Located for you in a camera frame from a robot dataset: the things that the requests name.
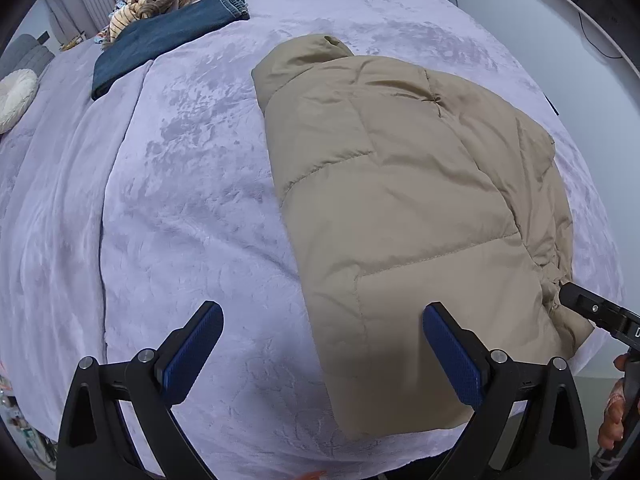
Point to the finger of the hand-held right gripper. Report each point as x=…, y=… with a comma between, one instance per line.
x=582, y=302

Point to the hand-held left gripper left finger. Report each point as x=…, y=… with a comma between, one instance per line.
x=192, y=355

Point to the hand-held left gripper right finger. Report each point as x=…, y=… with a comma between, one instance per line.
x=457, y=355

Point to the beige puffer jacket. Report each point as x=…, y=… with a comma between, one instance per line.
x=415, y=200

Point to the person's right hand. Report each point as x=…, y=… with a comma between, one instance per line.
x=612, y=410

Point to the lavender plush blanket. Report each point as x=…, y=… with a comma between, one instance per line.
x=200, y=200

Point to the round white cushion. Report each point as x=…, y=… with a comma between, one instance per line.
x=16, y=100

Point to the blue jeans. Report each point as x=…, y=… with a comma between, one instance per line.
x=160, y=35

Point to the grey padded headboard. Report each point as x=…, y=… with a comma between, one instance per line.
x=25, y=55

